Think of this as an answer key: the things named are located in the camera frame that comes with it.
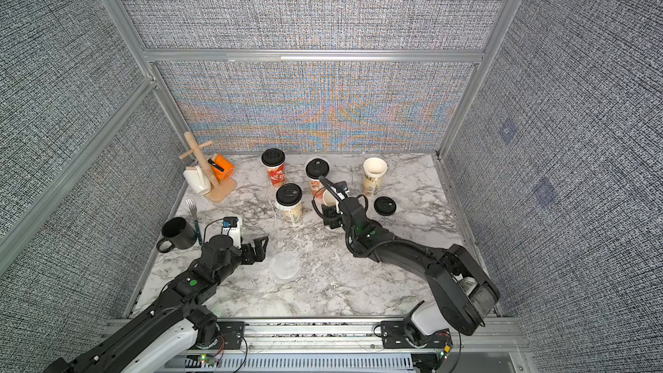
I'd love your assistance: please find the cream paper cup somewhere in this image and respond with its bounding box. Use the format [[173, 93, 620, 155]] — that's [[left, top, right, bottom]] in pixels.
[[322, 189, 338, 208], [363, 157, 388, 196], [277, 203, 303, 226]]

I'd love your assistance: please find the red white paper cup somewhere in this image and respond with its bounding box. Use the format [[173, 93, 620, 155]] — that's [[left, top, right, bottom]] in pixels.
[[310, 179, 326, 200]]

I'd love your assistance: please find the red paper milk tea cup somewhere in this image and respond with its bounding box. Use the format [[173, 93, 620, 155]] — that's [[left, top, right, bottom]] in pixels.
[[266, 163, 287, 188]]

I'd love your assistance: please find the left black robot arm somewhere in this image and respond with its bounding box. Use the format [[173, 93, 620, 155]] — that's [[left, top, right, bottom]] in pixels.
[[45, 235, 269, 372]]

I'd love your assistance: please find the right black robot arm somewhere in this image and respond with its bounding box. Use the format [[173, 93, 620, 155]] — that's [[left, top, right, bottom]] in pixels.
[[338, 198, 500, 338]]

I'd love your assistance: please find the white leak-proof paper disc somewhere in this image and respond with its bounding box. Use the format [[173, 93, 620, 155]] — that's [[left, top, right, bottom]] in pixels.
[[269, 251, 301, 283]]

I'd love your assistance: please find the black cup lid back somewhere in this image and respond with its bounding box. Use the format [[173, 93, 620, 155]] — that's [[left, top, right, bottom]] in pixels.
[[374, 196, 397, 216]]

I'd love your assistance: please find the black mug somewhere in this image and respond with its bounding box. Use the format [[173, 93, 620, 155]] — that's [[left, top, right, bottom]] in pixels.
[[156, 217, 198, 253]]

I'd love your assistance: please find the wooden mug tree stand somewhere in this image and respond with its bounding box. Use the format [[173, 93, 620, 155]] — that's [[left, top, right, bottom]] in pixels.
[[179, 131, 237, 203]]

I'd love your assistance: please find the orange mug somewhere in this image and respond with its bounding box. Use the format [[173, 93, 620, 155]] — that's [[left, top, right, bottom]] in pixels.
[[208, 154, 235, 181]]

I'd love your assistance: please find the white mug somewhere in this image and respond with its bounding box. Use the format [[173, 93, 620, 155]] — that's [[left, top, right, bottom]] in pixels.
[[183, 166, 212, 195]]

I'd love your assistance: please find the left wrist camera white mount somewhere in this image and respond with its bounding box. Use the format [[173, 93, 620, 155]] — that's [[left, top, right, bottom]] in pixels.
[[222, 217, 243, 249]]

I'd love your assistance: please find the silver fork green handle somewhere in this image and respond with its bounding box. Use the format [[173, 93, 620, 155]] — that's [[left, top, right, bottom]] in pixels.
[[186, 199, 204, 246]]

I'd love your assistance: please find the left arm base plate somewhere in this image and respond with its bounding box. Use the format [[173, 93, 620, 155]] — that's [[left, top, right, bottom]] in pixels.
[[208, 321, 246, 351]]

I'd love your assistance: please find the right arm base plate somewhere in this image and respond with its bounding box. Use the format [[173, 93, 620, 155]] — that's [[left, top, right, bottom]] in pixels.
[[375, 321, 453, 352]]

